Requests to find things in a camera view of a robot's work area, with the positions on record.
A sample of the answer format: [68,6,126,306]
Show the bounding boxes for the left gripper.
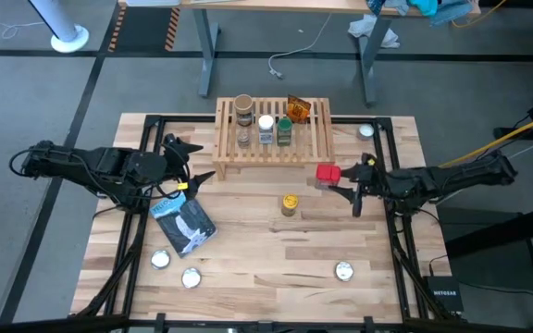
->
[127,132,217,201]

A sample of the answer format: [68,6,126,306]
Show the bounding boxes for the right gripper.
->
[328,154,391,218]

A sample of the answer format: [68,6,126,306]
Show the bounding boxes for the red-lid paprika tin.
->
[315,164,342,191]

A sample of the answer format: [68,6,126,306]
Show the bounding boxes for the yellow-lid dark spice jar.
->
[280,193,300,218]

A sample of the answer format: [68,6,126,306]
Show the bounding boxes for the tan-lid spice jar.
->
[232,92,254,127]

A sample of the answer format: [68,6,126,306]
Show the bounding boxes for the green-lid herb jar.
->
[276,117,294,147]

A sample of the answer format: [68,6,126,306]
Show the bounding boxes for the white-lid bagel seasoning jar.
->
[257,114,276,145]

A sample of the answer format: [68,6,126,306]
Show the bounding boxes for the orange spice packet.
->
[286,94,313,124]

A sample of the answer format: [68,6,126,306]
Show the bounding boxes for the wooden slatted shelf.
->
[212,95,336,185]

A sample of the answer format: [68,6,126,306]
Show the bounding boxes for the small round metal tin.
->
[356,123,376,142]

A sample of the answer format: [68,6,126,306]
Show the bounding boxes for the blue Yellowstone book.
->
[149,190,219,259]

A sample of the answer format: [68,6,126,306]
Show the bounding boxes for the silver tin lower left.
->
[150,249,172,271]

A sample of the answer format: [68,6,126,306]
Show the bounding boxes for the black yellow-striped floor mat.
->
[107,5,182,53]

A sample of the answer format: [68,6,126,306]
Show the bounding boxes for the crumpled white cloth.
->
[347,13,402,50]

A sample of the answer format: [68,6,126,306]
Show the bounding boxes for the black metal workstation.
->
[444,90,533,333]

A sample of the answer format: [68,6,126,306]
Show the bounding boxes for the wooden desk grey legs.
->
[117,0,483,108]

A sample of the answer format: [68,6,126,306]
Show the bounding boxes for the pile of clothes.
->
[366,0,476,28]

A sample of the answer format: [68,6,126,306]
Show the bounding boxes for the black aluminium table frame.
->
[69,113,469,333]

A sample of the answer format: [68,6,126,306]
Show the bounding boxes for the white cable with plug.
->
[267,12,333,80]

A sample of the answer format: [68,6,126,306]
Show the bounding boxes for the thick yellow cable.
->
[437,109,533,168]

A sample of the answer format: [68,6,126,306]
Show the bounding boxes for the black Netgear switch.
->
[422,275,465,314]

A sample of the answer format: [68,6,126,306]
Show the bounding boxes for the thin grey cable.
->
[506,141,533,161]

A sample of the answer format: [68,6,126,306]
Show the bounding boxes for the thin orange cable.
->
[451,0,508,29]

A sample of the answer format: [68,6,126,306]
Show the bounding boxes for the thin white floor cable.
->
[0,18,45,41]

